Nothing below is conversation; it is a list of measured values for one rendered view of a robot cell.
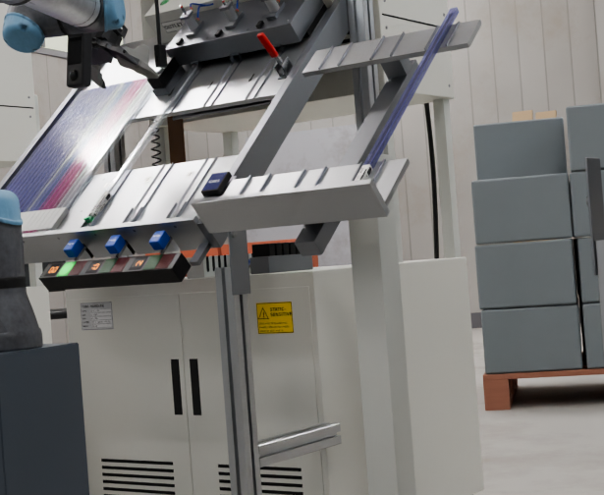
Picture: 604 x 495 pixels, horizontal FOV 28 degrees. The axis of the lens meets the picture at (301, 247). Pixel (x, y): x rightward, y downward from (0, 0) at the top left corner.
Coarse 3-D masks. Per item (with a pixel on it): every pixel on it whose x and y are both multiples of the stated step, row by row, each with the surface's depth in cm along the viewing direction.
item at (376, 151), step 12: (456, 12) 214; (444, 24) 212; (444, 36) 210; (432, 48) 207; (432, 60) 206; (420, 72) 203; (408, 84) 201; (408, 96) 199; (396, 108) 197; (396, 120) 195; (384, 132) 193; (384, 144) 192; (372, 156) 189; (372, 168) 188
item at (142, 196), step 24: (144, 168) 245; (168, 168) 241; (192, 168) 236; (216, 168) 232; (96, 192) 247; (120, 192) 243; (144, 192) 237; (168, 192) 234; (192, 192) 228; (72, 216) 245; (96, 216) 238; (120, 216) 236; (144, 216) 231; (168, 216) 226
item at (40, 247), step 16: (112, 224) 230; (128, 224) 227; (144, 224) 224; (160, 224) 222; (176, 224) 220; (192, 224) 218; (32, 240) 243; (48, 240) 240; (64, 240) 238; (80, 240) 236; (96, 240) 234; (128, 240) 230; (144, 240) 228; (176, 240) 224; (192, 240) 222; (32, 256) 247; (48, 256) 245; (64, 256) 243; (96, 256) 238
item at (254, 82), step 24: (288, 48) 255; (120, 72) 287; (216, 72) 263; (240, 72) 257; (264, 72) 252; (168, 96) 265; (192, 96) 259; (216, 96) 253; (240, 96) 249; (264, 96) 244; (144, 120) 264
